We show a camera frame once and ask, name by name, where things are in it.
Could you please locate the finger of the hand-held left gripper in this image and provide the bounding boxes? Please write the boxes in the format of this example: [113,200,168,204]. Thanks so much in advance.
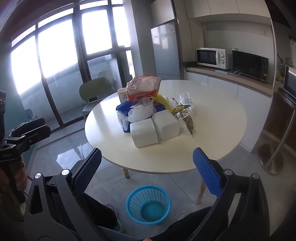
[13,117,46,134]
[5,125,51,151]

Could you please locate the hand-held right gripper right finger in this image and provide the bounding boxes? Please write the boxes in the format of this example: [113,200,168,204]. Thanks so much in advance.
[192,148,270,241]

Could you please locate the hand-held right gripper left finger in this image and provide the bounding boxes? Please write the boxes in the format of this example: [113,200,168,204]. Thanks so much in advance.
[23,148,109,241]

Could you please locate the blue plastic basket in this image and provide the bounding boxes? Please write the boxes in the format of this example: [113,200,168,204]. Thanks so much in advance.
[126,185,172,225]

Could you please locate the white plastic container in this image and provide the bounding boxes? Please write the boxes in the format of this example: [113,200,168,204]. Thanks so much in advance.
[152,111,180,141]
[130,119,159,148]

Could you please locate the blue plastic bag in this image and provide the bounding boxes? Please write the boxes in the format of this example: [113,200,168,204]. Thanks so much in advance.
[116,101,166,133]

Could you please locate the white plastic bag red print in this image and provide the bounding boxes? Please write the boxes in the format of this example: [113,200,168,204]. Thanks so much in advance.
[128,97,155,123]

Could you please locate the white cardboard box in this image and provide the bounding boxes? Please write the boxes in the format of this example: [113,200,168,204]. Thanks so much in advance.
[117,88,130,103]

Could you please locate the yellow sponge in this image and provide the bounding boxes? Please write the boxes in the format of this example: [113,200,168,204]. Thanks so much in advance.
[154,94,173,112]

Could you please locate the orange and pink plastic bag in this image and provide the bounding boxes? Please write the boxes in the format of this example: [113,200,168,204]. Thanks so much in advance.
[126,75,162,101]

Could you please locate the person's left forearm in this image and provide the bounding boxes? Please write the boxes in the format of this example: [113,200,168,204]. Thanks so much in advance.
[0,195,25,223]

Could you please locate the person's left hand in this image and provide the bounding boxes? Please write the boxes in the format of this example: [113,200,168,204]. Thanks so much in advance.
[0,160,28,202]

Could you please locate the grey chair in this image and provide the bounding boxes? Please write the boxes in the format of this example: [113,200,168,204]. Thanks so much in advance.
[24,108,38,121]

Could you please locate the person's left leg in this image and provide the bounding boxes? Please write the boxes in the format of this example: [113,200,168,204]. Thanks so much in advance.
[79,192,118,232]

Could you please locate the person's left shoe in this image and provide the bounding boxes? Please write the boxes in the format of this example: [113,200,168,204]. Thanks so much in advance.
[104,203,125,233]

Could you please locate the round white table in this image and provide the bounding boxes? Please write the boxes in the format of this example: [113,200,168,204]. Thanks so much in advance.
[85,80,247,202]

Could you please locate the metal pole stand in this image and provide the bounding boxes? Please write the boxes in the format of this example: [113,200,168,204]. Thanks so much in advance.
[259,97,292,175]

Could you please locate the green chair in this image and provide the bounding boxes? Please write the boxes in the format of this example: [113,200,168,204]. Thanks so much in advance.
[79,77,116,121]

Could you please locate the brown wooden cabinet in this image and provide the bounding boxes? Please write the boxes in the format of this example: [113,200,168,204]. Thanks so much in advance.
[264,89,296,149]

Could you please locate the white kitchen counter cabinet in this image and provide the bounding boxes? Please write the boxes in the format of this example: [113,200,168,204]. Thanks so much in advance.
[185,66,274,151]

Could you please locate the black microwave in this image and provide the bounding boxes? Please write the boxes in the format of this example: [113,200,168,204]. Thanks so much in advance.
[232,50,269,82]

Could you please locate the white microwave with dark door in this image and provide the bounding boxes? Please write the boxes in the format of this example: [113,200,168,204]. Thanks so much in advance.
[283,65,296,98]

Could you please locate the silver refrigerator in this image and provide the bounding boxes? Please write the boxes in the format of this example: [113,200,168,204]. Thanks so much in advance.
[150,22,185,81]

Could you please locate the green potted plant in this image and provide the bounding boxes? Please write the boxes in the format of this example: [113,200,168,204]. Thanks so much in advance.
[276,56,292,80]

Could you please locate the white upper cabinet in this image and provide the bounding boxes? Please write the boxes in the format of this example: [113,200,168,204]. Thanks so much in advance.
[185,0,275,24]

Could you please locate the black window frame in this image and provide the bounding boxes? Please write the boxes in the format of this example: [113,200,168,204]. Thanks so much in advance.
[10,0,134,130]

